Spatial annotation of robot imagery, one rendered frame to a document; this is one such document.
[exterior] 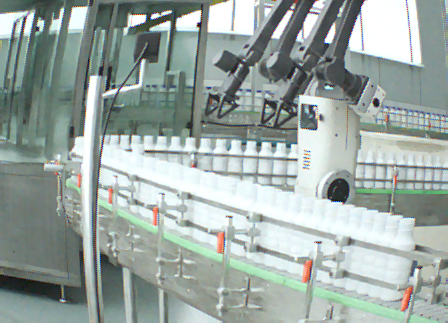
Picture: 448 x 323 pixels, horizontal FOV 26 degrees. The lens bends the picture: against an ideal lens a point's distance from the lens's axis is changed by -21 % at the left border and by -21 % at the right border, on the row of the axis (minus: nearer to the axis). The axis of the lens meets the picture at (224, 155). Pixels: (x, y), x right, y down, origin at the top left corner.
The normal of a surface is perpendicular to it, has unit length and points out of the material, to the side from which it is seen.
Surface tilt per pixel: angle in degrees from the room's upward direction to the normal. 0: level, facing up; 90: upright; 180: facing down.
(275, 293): 90
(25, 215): 91
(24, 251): 89
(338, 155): 101
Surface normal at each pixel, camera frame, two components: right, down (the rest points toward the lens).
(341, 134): 0.37, 0.07
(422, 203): 0.05, 0.06
